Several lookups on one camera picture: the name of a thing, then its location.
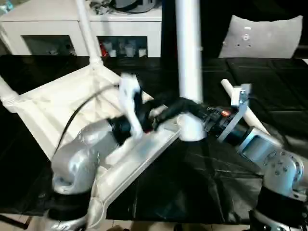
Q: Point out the black box with yellow label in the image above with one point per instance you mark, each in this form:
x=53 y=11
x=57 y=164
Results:
x=168 y=29

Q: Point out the dark robot foot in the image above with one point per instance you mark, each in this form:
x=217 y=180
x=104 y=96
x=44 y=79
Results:
x=180 y=228
x=121 y=228

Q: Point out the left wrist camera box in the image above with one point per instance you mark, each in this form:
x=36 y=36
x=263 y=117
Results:
x=127 y=91

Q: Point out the dark right robot foot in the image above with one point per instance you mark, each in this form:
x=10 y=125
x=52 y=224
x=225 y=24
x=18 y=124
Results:
x=180 y=228

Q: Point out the white plastic table top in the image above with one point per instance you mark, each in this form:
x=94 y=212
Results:
x=60 y=101

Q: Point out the dark left robot foot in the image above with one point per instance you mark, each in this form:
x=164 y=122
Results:
x=121 y=228

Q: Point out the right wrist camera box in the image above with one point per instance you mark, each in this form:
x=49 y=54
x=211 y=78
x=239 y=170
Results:
x=238 y=96

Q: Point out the white plastic table leg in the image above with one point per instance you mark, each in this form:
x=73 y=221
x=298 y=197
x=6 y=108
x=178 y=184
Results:
x=227 y=87
x=7 y=91
x=89 y=36
x=190 y=48

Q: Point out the dark clutter pile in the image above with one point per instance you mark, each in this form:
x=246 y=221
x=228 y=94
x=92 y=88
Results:
x=101 y=7

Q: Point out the black tripod leg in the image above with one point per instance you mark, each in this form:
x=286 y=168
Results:
x=12 y=219

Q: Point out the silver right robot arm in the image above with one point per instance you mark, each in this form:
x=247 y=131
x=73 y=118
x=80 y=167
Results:
x=284 y=168

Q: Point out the black work mat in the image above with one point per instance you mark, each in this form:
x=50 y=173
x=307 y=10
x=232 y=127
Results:
x=216 y=168

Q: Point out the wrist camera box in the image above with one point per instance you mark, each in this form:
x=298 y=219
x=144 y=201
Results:
x=238 y=96
x=127 y=91

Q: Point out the white glass-door cabinet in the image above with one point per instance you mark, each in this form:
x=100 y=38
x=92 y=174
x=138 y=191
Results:
x=48 y=26

